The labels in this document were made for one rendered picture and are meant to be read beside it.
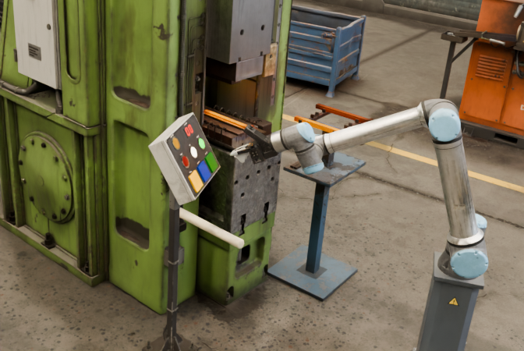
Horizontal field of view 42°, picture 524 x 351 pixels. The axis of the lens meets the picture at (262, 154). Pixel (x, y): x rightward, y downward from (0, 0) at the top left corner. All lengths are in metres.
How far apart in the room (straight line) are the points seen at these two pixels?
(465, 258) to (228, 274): 1.31
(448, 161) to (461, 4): 8.01
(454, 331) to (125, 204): 1.77
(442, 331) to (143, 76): 1.84
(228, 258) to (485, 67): 3.58
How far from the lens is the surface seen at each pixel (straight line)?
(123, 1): 3.29
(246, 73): 3.25
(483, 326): 3.99
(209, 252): 3.66
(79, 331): 3.63
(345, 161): 3.80
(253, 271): 3.81
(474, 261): 2.94
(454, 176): 2.79
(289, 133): 2.79
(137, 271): 3.70
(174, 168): 2.73
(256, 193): 3.52
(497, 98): 6.46
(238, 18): 3.11
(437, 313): 3.28
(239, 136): 3.34
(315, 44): 6.97
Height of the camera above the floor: 2.29
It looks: 24 degrees down
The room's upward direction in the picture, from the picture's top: 5 degrees clockwise
